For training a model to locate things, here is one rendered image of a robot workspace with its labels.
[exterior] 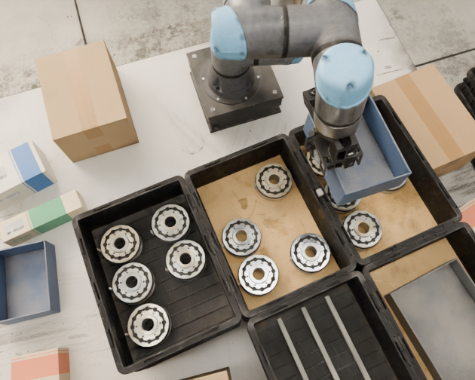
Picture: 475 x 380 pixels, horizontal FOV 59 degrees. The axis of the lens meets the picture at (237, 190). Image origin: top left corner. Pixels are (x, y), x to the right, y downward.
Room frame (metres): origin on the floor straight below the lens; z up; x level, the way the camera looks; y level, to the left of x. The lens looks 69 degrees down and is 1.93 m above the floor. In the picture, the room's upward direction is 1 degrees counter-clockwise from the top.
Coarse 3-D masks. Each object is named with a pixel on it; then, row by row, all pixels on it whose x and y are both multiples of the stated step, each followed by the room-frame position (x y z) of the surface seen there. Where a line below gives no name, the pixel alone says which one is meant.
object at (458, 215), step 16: (384, 96) 0.64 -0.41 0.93; (400, 128) 0.54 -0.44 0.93; (416, 144) 0.49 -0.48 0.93; (304, 160) 0.45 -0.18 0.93; (432, 176) 0.40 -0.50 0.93; (448, 192) 0.35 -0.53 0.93; (336, 224) 0.28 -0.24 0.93; (448, 224) 0.27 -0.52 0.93; (416, 240) 0.23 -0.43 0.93; (368, 256) 0.20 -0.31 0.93
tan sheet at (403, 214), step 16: (400, 192) 0.39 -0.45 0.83; (416, 192) 0.39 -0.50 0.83; (368, 208) 0.35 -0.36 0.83; (384, 208) 0.35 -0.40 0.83; (400, 208) 0.35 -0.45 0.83; (416, 208) 0.35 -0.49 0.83; (384, 224) 0.30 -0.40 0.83; (400, 224) 0.30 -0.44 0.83; (416, 224) 0.30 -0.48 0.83; (432, 224) 0.30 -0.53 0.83; (384, 240) 0.26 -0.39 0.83; (400, 240) 0.26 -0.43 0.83
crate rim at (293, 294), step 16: (256, 144) 0.50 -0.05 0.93; (288, 144) 0.50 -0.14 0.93; (224, 160) 0.46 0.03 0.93; (304, 176) 0.41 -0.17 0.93; (192, 192) 0.37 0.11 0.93; (320, 208) 0.32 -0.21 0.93; (208, 224) 0.29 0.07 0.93; (352, 256) 0.20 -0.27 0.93; (224, 272) 0.17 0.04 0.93; (336, 272) 0.16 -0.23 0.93; (304, 288) 0.13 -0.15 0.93; (240, 304) 0.09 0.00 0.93; (272, 304) 0.09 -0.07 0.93
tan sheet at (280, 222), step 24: (216, 192) 0.41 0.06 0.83; (240, 192) 0.40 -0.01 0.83; (216, 216) 0.34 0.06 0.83; (240, 216) 0.33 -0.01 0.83; (264, 216) 0.33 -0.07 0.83; (288, 216) 0.33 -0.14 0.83; (240, 240) 0.27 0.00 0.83; (264, 240) 0.27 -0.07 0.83; (288, 240) 0.27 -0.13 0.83; (240, 264) 0.20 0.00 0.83; (288, 264) 0.20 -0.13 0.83; (336, 264) 0.20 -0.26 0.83; (240, 288) 0.14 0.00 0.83; (288, 288) 0.14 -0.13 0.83
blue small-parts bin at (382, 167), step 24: (312, 120) 0.45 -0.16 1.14; (360, 120) 0.49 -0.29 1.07; (360, 144) 0.43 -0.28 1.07; (384, 144) 0.41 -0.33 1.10; (336, 168) 0.37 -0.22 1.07; (360, 168) 0.37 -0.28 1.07; (384, 168) 0.37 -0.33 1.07; (408, 168) 0.34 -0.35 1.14; (336, 192) 0.30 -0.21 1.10; (360, 192) 0.29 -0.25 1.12
